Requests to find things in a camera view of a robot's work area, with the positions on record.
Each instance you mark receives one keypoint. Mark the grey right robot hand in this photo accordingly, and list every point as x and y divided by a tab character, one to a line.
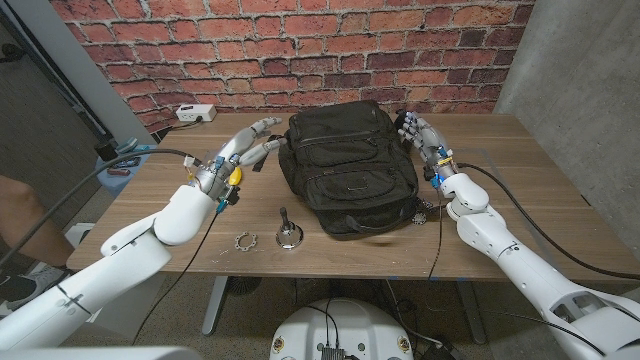
429	145

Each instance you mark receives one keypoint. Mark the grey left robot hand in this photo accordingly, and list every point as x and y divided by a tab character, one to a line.
232	145

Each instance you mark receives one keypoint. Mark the black backpack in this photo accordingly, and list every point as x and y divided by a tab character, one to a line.
350	170

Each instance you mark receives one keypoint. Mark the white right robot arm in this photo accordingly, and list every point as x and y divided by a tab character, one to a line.
525	265

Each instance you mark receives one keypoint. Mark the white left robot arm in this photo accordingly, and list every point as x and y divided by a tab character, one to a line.
125	260

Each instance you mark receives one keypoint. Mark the white power strip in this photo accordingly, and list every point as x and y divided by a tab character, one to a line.
195	112

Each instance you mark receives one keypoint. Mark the small blue box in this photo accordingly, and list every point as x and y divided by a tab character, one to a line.
141	149

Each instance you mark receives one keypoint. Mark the grey teal brush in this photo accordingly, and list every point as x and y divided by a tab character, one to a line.
126	145

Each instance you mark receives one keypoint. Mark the silver call bell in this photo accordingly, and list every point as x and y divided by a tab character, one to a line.
289	235

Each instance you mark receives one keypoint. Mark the red brick printed backdrop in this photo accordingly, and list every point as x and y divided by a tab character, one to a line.
300	50

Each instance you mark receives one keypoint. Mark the small red object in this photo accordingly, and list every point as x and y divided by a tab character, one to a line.
119	172

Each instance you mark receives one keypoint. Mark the blue round stool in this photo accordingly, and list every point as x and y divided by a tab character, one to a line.
115	182

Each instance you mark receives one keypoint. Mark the black floor fan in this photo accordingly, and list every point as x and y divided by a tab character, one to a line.
245	285

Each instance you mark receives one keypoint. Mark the grey table leg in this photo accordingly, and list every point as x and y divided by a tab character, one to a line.
215	305
472	315

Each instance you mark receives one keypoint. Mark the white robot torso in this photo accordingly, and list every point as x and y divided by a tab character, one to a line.
365	325

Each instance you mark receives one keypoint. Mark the black power brick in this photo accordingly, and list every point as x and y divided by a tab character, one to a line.
442	352

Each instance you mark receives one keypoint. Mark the person's bare leg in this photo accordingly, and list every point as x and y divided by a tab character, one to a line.
25	220

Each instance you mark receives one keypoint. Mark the grey sneaker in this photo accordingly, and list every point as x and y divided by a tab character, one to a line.
40	277

